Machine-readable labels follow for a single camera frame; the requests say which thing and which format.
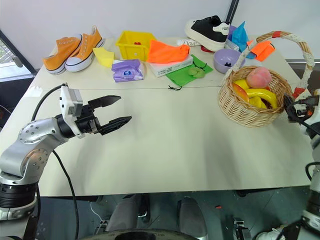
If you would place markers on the white flat box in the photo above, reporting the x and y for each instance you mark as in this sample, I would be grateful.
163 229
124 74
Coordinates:
172 67

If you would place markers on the grey rounded robot leg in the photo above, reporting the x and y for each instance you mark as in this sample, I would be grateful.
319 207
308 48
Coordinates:
191 217
125 212

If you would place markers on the yellow plastic bin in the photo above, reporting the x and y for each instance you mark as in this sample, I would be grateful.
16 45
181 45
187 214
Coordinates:
133 46

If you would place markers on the white Dove box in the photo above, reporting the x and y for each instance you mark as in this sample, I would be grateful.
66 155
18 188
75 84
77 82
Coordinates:
187 42

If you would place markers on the orange canvas sneaker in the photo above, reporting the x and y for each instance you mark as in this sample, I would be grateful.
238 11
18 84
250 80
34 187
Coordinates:
83 52
60 53

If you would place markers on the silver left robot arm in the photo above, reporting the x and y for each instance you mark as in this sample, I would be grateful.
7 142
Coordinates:
15 155

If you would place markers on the green plush fruit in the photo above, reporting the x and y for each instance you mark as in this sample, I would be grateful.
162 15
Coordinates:
196 72

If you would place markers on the orange folded cloth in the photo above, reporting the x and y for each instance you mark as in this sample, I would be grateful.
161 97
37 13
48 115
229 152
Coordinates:
262 50

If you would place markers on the grey white tube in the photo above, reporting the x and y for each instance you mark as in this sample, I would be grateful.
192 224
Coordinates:
232 46

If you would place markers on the yellow red mango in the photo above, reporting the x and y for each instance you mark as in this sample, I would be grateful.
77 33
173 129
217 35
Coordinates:
241 92

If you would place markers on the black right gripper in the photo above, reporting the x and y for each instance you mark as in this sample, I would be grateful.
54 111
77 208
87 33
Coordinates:
306 106

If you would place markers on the dark round robot base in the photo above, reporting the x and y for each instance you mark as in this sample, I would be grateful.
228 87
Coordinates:
140 235

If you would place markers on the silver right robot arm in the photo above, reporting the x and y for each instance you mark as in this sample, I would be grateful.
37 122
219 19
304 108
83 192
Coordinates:
313 155

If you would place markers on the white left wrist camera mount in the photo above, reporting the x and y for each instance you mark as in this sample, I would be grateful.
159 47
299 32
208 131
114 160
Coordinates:
67 100

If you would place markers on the yellow banana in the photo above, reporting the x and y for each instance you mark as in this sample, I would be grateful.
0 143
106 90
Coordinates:
265 95

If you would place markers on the yellow sponge cloth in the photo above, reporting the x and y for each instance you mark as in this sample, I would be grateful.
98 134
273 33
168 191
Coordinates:
103 57

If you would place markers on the black white sneaker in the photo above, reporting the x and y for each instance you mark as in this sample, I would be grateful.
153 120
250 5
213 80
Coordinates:
207 31

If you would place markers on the small red item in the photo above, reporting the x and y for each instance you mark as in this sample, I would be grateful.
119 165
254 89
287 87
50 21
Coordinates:
137 43

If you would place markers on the purple tissue pack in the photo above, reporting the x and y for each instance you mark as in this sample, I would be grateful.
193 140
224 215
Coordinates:
127 71

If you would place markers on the red round lid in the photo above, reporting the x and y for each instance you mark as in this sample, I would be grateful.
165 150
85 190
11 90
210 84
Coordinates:
206 49

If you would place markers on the pink peach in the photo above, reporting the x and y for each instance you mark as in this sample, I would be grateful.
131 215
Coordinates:
258 77

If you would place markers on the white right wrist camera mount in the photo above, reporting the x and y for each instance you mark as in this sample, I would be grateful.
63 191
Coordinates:
306 94

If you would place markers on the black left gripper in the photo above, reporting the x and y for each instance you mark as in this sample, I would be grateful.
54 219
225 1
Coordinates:
86 121

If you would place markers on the yellow lemon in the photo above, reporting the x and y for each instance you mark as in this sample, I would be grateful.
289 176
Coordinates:
242 83

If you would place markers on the orange cloth bag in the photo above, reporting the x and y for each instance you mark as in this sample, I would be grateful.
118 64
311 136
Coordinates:
165 52

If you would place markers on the purple plastic bowl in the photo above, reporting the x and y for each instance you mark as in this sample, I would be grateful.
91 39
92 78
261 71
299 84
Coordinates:
221 60

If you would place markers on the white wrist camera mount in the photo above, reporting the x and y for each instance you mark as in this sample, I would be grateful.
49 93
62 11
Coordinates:
67 100
306 94

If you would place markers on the blue cloth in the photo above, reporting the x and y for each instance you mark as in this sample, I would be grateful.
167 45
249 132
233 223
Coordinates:
240 36

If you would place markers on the black pole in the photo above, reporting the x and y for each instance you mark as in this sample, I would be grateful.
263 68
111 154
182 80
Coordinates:
231 10

